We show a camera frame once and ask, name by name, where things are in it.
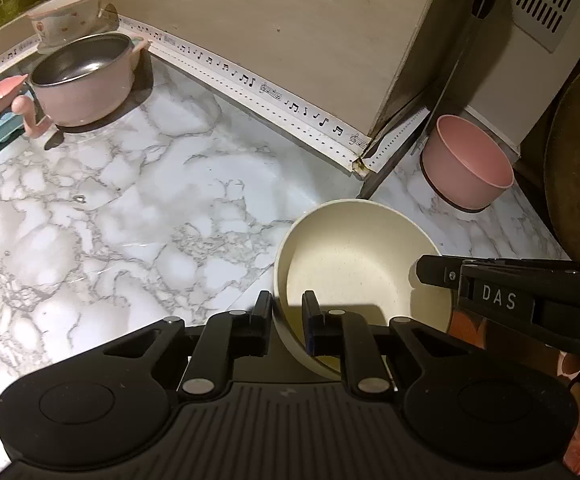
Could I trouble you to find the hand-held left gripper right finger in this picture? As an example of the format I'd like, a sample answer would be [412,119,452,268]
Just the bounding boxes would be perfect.
[301,290,471,406]

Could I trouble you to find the pink bowl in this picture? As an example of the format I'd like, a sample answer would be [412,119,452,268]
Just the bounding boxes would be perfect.
[422,114,515,211]

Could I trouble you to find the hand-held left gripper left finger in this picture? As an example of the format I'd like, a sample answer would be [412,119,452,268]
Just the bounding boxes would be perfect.
[102,290,274,406]

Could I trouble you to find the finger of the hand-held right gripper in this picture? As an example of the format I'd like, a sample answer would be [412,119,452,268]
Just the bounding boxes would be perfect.
[416,254,464,290]

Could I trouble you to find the cream bowl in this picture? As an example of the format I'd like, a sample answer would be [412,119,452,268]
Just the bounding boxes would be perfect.
[273,199,455,382]

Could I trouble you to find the pink flamingo holder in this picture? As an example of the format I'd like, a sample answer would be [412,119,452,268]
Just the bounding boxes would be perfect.
[0,73,52,137]

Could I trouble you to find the white floral bowl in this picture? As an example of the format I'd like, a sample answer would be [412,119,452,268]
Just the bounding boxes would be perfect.
[25,0,107,54]

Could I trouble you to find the music note edge tape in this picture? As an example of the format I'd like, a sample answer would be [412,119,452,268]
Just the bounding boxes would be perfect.
[0,14,431,182]

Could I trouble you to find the pink pot with steel liner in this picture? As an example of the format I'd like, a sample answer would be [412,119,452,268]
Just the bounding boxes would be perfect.
[28,33,149,128]

